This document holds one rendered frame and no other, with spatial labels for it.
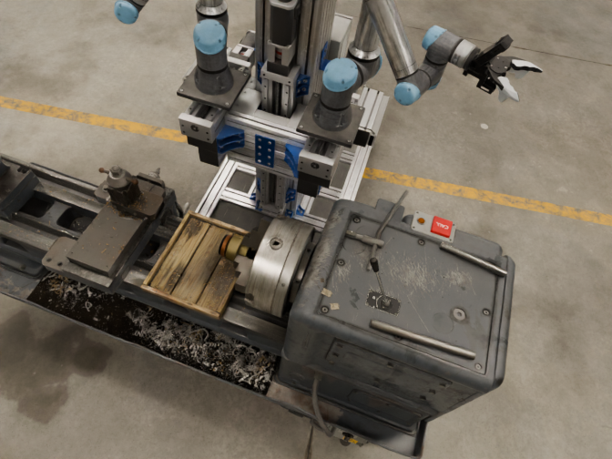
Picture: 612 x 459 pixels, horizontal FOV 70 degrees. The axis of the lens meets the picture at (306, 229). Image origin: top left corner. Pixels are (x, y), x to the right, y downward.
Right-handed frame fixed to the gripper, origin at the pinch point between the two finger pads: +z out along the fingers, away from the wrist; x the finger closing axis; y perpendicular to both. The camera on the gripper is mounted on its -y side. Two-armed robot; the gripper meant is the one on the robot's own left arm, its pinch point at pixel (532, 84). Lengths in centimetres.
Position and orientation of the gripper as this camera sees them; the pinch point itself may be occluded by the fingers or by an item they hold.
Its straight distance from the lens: 149.6
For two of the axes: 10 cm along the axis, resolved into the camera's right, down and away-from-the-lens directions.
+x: -6.4, 6.9, -3.5
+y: -0.1, 4.4, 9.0
